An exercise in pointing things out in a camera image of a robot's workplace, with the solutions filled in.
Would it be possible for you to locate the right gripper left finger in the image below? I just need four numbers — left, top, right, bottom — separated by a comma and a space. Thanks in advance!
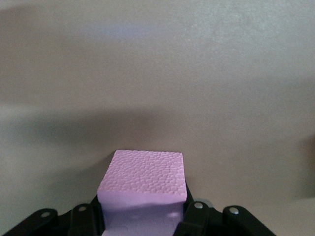
0, 190, 106, 236

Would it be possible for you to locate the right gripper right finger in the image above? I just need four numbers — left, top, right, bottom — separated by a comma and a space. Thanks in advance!
173, 180, 274, 236

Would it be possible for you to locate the pink foam cube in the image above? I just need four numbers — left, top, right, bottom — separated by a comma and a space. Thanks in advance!
97, 149, 188, 236

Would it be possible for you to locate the brown paper table cover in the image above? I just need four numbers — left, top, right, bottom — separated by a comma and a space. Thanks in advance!
0, 0, 315, 236

